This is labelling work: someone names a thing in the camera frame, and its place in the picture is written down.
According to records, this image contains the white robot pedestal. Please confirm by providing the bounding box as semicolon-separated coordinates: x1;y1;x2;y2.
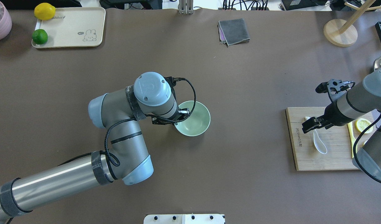
143;213;226;224

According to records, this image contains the beige rabbit tray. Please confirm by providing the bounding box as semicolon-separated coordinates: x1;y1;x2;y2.
31;7;106;49

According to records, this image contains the white plastic spoon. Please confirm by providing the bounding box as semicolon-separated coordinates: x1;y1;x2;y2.
313;130;328;154

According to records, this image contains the green lime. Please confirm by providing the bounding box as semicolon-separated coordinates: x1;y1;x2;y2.
32;29;48;44

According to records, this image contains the lemon slice upper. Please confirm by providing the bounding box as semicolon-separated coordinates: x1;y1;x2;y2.
355;118;373;133

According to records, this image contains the bamboo cutting board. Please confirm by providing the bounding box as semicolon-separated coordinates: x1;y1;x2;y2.
285;107;357;171

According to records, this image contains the grey folded cloth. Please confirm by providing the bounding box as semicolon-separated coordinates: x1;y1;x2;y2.
218;18;250;46

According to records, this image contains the aluminium frame post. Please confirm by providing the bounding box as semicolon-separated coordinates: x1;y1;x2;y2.
178;0;194;15

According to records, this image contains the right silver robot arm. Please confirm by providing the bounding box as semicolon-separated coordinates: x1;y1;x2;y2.
302;68;381;183

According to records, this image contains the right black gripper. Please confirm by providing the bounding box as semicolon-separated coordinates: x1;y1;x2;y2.
302;106;342;133

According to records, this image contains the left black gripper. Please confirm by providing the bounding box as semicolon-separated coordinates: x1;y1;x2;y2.
152;107;190;125

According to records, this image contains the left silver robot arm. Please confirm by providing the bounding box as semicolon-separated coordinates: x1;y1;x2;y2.
0;72;194;224

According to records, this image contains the light green bowl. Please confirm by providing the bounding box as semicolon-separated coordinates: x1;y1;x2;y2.
175;101;211;137

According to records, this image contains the yellow lemon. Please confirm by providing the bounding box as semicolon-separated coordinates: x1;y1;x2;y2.
34;2;56;20

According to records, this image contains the wooden mug tree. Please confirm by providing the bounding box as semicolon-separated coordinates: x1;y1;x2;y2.
324;0;381;47

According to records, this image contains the yellow plastic knife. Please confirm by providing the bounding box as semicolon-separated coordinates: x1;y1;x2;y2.
347;122;356;158

